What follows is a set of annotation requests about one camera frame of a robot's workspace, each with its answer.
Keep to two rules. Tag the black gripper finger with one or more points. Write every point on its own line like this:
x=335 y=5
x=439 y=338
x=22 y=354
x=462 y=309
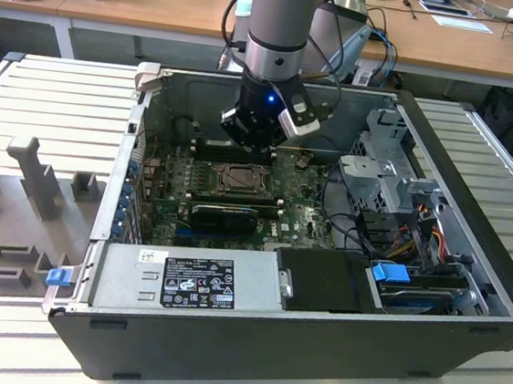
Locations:
x=249 y=153
x=267 y=155

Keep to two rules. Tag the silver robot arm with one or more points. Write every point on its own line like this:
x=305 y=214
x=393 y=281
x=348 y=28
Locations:
x=278 y=29

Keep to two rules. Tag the CPU socket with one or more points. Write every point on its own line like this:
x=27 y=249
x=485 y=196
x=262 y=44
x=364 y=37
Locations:
x=218 y=190

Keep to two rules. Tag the coin cell battery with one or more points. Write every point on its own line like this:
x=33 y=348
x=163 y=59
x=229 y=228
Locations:
x=301 y=163

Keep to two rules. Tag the green motherboard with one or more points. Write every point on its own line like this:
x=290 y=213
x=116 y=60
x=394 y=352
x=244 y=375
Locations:
x=302 y=215

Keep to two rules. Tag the black graphics card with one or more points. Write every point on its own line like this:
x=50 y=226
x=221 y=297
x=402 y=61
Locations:
x=221 y=218

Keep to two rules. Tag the silver metal drive cage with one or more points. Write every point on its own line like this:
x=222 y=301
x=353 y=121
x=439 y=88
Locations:
x=369 y=167

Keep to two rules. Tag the pale blue teach pendant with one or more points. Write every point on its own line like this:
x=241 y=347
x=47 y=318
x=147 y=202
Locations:
x=351 y=50

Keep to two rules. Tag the grey plastic case latch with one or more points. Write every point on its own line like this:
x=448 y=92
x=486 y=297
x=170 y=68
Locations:
x=147 y=75

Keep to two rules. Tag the black plastic shroud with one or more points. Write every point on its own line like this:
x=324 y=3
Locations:
x=320 y=281

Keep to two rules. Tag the blue disk carrier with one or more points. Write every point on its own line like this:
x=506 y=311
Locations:
x=390 y=272

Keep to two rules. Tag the silver power supply unit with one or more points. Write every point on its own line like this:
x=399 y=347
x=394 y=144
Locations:
x=124 y=274

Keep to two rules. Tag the hard disk drive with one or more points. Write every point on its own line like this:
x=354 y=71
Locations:
x=410 y=300

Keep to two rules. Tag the black PC case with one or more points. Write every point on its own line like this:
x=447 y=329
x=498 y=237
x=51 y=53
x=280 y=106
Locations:
x=243 y=360

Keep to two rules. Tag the white paper sheet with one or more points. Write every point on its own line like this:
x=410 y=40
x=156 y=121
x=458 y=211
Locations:
x=462 y=24

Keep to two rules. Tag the blue case latch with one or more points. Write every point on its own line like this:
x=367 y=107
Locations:
x=57 y=278

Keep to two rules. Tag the grey parts rack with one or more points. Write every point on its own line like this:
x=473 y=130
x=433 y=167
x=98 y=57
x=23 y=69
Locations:
x=12 y=203

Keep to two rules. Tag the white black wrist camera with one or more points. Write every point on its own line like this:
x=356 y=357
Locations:
x=298 y=120

